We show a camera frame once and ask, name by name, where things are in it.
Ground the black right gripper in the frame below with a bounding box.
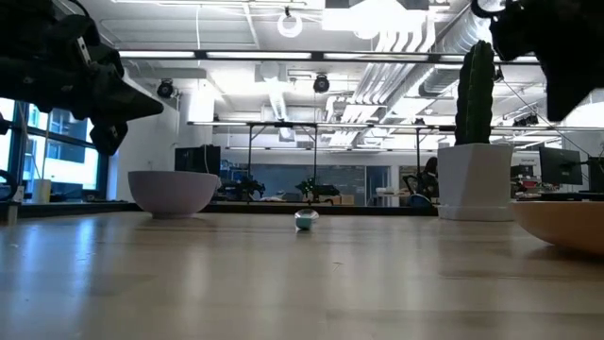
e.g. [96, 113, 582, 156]
[489, 0, 604, 123]

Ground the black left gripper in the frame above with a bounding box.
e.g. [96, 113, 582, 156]
[0, 0, 165, 158]

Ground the lilac bowl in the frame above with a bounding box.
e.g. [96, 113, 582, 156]
[127, 170, 221, 220]

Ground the orange plate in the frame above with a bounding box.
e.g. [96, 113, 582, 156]
[511, 200, 604, 257]

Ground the black computer monitor on arm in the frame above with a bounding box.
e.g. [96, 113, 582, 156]
[538, 145, 584, 187]

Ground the black monitor at picture edge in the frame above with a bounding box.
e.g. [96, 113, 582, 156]
[586, 156, 604, 193]

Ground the green cactus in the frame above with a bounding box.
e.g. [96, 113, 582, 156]
[454, 40, 496, 146]

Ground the white cup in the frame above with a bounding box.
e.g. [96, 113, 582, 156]
[31, 178, 53, 205]

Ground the white planter pot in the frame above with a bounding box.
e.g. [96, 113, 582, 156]
[436, 143, 515, 223]

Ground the person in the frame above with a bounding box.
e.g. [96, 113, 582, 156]
[421, 156, 440, 200]

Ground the black monitor by wall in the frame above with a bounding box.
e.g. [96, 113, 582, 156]
[174, 144, 222, 176]

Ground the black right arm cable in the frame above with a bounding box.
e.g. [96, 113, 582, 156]
[470, 0, 509, 20]

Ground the white ring lamp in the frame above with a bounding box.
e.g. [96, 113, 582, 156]
[277, 9, 304, 40]

